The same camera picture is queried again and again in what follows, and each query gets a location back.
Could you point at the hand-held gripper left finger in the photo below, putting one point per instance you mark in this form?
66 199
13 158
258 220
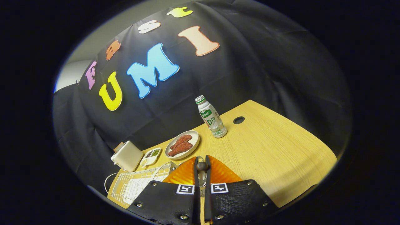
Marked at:
196 178

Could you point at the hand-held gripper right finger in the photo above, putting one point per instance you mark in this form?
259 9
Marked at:
207 179

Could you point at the beige round plate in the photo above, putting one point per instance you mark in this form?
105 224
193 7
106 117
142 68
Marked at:
194 139

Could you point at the white divided condiment dish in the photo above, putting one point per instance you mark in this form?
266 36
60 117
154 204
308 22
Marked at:
150 157

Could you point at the brown sausage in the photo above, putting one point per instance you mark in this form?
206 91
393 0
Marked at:
184 139
182 148

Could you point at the white drain tray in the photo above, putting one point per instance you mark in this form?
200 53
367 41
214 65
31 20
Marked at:
137 186

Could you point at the white green-label drink bottle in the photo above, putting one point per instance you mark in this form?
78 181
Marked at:
212 120

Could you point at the cream toaster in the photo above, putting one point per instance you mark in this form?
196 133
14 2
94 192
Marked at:
128 156

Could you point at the toast slice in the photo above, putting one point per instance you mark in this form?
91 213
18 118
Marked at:
118 147

